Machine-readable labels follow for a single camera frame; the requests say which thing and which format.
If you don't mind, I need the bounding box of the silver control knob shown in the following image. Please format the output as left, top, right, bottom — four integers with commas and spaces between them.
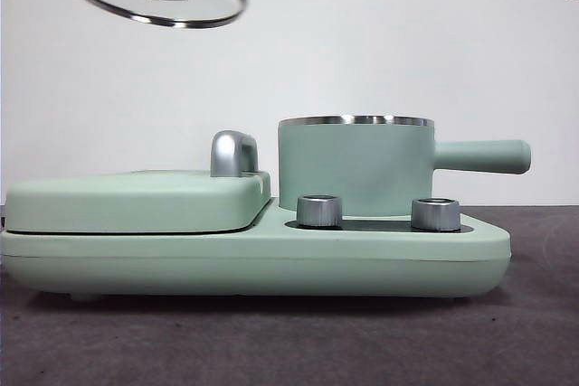
410, 198, 462, 231
296, 194, 344, 229

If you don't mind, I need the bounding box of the mint green breakfast machine base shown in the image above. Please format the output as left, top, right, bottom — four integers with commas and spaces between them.
0, 198, 513, 304

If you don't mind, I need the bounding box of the mint green grill cover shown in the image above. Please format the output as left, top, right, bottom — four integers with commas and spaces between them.
5, 170, 273, 236

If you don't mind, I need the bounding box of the mint green pot with handle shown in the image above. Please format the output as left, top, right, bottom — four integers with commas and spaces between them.
277, 114, 532, 219

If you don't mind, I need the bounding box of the silver grill cover handle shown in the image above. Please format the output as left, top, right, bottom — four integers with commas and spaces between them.
210, 130, 261, 178

